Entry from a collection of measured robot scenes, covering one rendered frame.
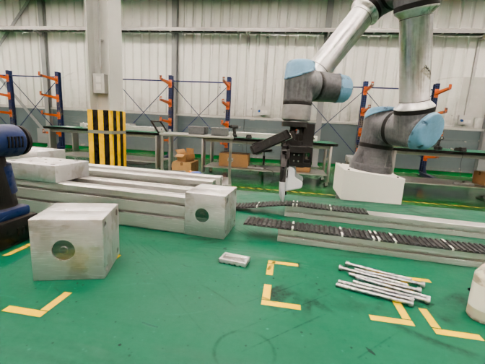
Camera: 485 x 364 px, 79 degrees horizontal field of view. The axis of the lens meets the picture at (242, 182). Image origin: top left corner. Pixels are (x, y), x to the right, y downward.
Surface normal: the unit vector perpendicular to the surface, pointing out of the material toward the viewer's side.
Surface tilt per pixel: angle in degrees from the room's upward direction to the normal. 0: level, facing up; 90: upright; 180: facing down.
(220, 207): 90
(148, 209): 90
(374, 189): 90
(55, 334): 0
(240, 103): 90
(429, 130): 101
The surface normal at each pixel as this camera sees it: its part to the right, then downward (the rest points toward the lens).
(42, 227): 0.15, 0.20
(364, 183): -0.16, 0.18
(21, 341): 0.05, -0.98
